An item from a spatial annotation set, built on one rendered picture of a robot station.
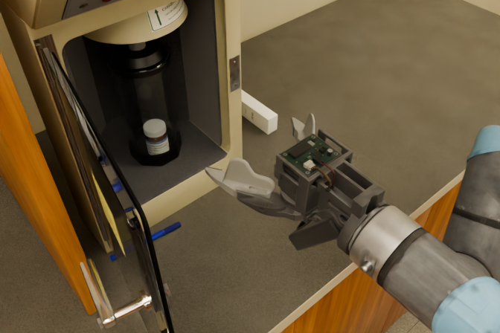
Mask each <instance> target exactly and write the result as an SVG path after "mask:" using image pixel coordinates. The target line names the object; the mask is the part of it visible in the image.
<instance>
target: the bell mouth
mask: <svg viewBox="0 0 500 333"><path fill-rule="evenodd" d="M187 14H188V7H187V5H186V4H185V2H184V0H177V1H173V2H171V3H169V4H165V5H163V6H160V7H157V8H155V9H152V10H149V11H147V12H144V13H141V14H138V15H136V16H133V17H130V18H128V19H124V20H122V21H119V22H116V23H114V24H111V25H108V26H106V27H103V28H100V29H97V30H94V31H92V32H89V33H86V34H83V36H85V37H87V38H89V39H92V40H94V41H97V42H103V43H108V44H117V45H124V44H135V43H140V42H147V41H150V40H153V39H157V38H159V37H162V36H165V35H167V34H169V33H171V32H172V31H174V30H175V29H176V28H178V27H179V26H180V25H181V24H182V23H183V22H184V20H185V19H186V17H187Z"/></svg>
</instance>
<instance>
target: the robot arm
mask: <svg viewBox="0 0 500 333"><path fill-rule="evenodd" d="M291 126H292V136H294V137H295V138H296V140H297V143H296V144H295V145H293V146H291V147H289V148H288V149H286V150H284V151H283V152H282V153H280V154H277V155H276V164H275V168H274V176H275V177H276V178H277V179H278V186H279V187H280V188H281V196H280V194H279V193H277V192H274V191H273V190H274V188H275V182H274V181H273V180H272V179H271V178H268V177H266V176H263V175H258V174H256V173H255V172H254V171H253V170H252V169H251V167H250V166H249V164H248V162H247V161H245V160H243V159H241V158H232V159H231V160H230V161H229V164H228V168H227V170H226V172H224V171H222V169H216V168H213V167H209V166H207V167H206V168H205V172H206V173H207V175H208V176H209V177H210V178H211V179H212V180H213V181H214V182H215V183H216V184H218V185H219V186H220V187H221V188H223V189H224V190H225V191H226V192H227V193H229V194H231V195H232V196H234V197H235V198H237V200H238V201H240V202H242V203H243V204H245V205H246V206H248V207H250V208H251V209H253V210H255V211H257V212H259V213H262V214H264V215H267V216H274V217H284V218H288V219H291V220H292V219H293V221H301V222H300V223H299V225H298V227H297V228H296V229H297V230H295V231H294V232H293V233H291V234H290V235H289V240H290V241H291V243H292V244H293V245H294V247H295V249H296V250H304V249H307V248H311V247H315V246H317V245H320V244H323V243H325V242H329V241H332V240H334V239H337V246H338V247H339V248H340V249H341V250H342V251H344V252H345V253H346V254H347V255H348V256H349V257H350V260H351V261H352V262H354V263H355V264H356V265H357V266H358V267H360V270H361V272H362V273H364V274H367V275H368V276H369V277H370V278H372V279H373V280H374V281H375V282H376V283H378V285H380V286H381V287H382V288H383V289H384V290H385V291H386V292H388V293H389V294H390V295H391V296H392V297H393V298H394V299H395V300H396V301H397V302H398V303H400V304H401V305H402V306H403V307H404V308H405V309H407V310H408V311H409V312H410V313H411V314H412V315H414V316H415V317H416V318H417V319H418V320H419V321H420V322H421V323H422V324H423V325H424V326H426V327H427V328H428V329H429V330H430V331H431V332H432V333H500V126H497V125H492V126H485V127H484V128H483V129H481V130H480V132H479V133H478V136H477V138H476V140H475V144H474V146H473V148H472V151H471V154H470V155H469V156H468V158H467V167H466V170H465V173H464V176H463V179H462V182H461V186H460V189H459V191H458V195H457V198H456V201H455V205H454V207H453V210H452V212H451V216H450V218H449V222H448V225H447V227H446V232H445V234H444V237H443V241H440V240H439V239H437V238H436V237H434V236H433V235H432V234H431V233H429V232H428V231H426V230H425V229H424V228H423V227H422V226H421V225H419V224H418V223H417V222H416V221H414V220H413V219H411V218H410V217H409V216H407V215H406V214H405V213H404V212H402V211H401V210H399V209H398V208H397V207H395V206H392V205H391V206H389V204H387V203H386V202H385V201H383V197H384V195H385V189H384V188H382V187H381V186H380V185H378V184H377V183H376V182H375V181H373V180H371V179H370V178H369V177H368V176H366V175H365V174H364V173H362V172H360V171H359V170H358V169H357V168H356V167H354V166H353V165H351V161H352V157H353V151H352V150H350V149H349V148H347V147H346V146H345V145H344V144H342V143H340V142H339V141H338V140H336V139H335V138H334V137H332V136H331V135H329V134H328V133H326V132H325V131H324V130H322V129H321V128H320V129H318V136H317V135H315V118H314V116H313V114H311V113H309V116H308V118H307V121H306V124H305V125H304V124H303V123H302V122H301V121H299V120H297V119H295V118H294V117H291ZM326 138H328V139H330V140H331V141H332V142H334V143H335V144H336V145H338V146H339V147H341V148H342V151H341V153H340V152H338V151H337V150H336V149H334V148H333V147H332V146H330V145H329V144H328V143H326Z"/></svg>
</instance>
